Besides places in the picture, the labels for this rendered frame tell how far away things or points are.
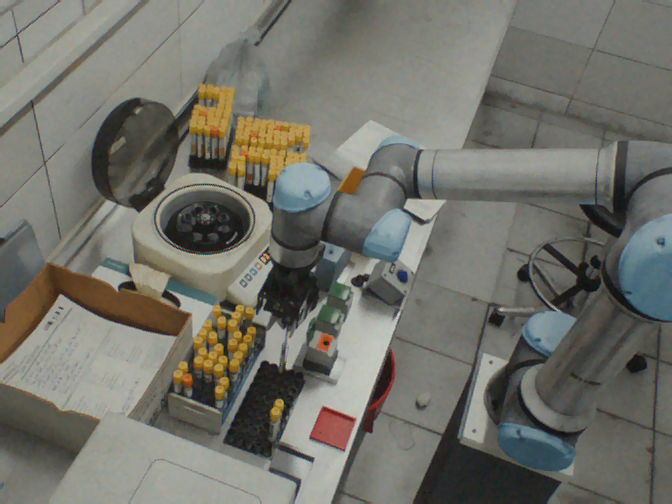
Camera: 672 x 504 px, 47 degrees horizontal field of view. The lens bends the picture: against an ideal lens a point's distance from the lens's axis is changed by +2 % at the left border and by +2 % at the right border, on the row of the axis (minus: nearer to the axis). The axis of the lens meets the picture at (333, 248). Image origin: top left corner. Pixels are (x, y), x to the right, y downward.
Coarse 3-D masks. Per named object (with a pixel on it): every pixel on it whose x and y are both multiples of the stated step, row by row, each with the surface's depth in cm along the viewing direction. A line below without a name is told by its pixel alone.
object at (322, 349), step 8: (320, 336) 142; (328, 336) 142; (312, 344) 141; (320, 344) 141; (328, 344) 141; (336, 344) 142; (312, 352) 141; (320, 352) 140; (328, 352) 140; (312, 360) 143; (320, 360) 142; (328, 360) 141
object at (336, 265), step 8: (328, 248) 154; (336, 248) 155; (328, 256) 153; (336, 256) 153; (344, 256) 158; (320, 264) 154; (328, 264) 153; (336, 264) 153; (344, 264) 161; (352, 264) 164; (320, 272) 156; (328, 272) 155; (336, 272) 156; (344, 272) 163; (320, 280) 158; (328, 280) 157; (336, 280) 160; (344, 280) 161; (328, 288) 158
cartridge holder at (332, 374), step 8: (304, 344) 148; (304, 352) 147; (336, 352) 145; (296, 360) 145; (304, 360) 143; (336, 360) 147; (344, 360) 147; (296, 368) 145; (304, 368) 144; (312, 368) 144; (320, 368) 143; (328, 368) 142; (336, 368) 145; (320, 376) 144; (328, 376) 144; (336, 376) 144
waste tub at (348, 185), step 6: (354, 168) 173; (360, 168) 172; (348, 174) 170; (354, 174) 174; (360, 174) 173; (348, 180) 172; (354, 180) 175; (342, 186) 169; (348, 186) 175; (354, 186) 176; (348, 192) 178
